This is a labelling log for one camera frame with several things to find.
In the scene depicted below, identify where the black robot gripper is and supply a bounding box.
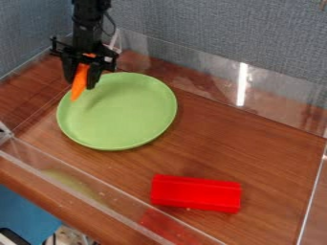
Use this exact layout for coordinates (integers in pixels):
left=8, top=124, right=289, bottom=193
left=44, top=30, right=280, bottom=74
left=49, top=35, right=119, bottom=90

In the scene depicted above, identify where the orange toy carrot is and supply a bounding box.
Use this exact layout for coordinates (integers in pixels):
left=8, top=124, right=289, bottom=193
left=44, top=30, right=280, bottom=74
left=70, top=63, right=89, bottom=101

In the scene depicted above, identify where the green round plate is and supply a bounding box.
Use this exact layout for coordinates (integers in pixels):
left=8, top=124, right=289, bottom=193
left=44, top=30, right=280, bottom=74
left=56, top=72, right=177, bottom=151

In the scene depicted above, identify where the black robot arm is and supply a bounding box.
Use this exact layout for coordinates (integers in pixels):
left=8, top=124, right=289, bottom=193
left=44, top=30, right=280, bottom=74
left=49, top=0, right=119, bottom=90

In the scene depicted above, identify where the red rectangular block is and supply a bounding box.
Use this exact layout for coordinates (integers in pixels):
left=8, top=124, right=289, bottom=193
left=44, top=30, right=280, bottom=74
left=151, top=174, right=241, bottom=213

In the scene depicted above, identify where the black cable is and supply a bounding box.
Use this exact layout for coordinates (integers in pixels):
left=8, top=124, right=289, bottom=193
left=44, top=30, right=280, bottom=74
left=101, top=11, right=117, bottom=37

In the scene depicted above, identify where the clear acrylic enclosure wall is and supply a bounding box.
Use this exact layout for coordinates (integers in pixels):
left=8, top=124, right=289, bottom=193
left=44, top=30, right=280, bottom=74
left=0, top=31, right=327, bottom=245

